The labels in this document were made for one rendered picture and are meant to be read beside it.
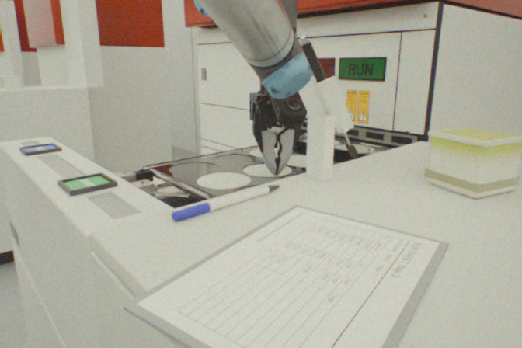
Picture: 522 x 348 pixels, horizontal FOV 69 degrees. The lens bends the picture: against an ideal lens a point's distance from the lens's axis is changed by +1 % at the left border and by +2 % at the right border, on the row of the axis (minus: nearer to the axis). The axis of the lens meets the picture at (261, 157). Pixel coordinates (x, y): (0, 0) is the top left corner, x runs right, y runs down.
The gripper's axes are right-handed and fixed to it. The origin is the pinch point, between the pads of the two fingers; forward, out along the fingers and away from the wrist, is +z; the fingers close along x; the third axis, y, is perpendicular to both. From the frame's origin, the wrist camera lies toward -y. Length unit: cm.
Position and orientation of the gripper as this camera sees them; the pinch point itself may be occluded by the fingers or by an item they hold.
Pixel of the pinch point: (276, 169)
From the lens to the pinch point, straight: 70.5
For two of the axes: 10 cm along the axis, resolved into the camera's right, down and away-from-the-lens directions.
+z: 0.0, 9.7, 2.5
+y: -2.6, -2.4, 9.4
